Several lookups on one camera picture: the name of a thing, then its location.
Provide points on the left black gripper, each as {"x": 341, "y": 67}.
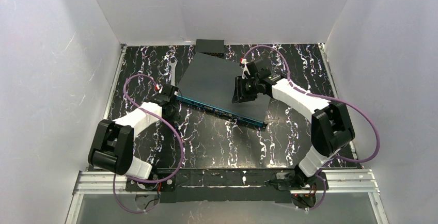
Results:
{"x": 172, "y": 97}

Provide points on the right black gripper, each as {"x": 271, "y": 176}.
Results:
{"x": 246, "y": 88}

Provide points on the large dark network switch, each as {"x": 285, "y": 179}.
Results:
{"x": 209, "y": 83}

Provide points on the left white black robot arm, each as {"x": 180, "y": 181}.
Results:
{"x": 112, "y": 148}

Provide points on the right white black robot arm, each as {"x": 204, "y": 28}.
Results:
{"x": 331, "y": 126}

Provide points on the silver open-end wrench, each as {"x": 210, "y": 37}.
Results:
{"x": 173, "y": 64}

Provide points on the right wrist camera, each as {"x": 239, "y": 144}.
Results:
{"x": 256, "y": 69}

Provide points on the small black switch box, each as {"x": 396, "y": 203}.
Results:
{"x": 212, "y": 47}

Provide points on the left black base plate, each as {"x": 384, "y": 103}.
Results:
{"x": 154, "y": 176}

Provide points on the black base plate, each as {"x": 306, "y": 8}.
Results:
{"x": 154, "y": 176}
{"x": 288, "y": 180}

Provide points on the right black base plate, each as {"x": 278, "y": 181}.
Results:
{"x": 288, "y": 180}

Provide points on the aluminium front rail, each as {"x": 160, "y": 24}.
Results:
{"x": 337, "y": 180}

